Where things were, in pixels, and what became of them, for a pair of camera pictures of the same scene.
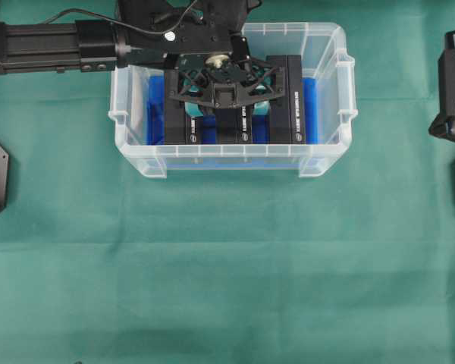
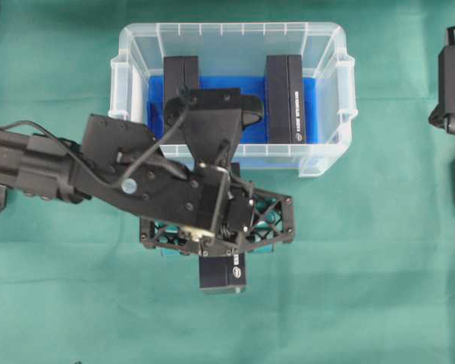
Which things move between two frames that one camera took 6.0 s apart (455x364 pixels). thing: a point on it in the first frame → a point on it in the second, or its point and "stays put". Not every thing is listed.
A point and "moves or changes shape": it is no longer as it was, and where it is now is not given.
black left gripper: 151,30 → 118,163
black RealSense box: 234,126 moves or changes shape
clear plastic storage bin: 309,124 stays put
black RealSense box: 285,116 stays put
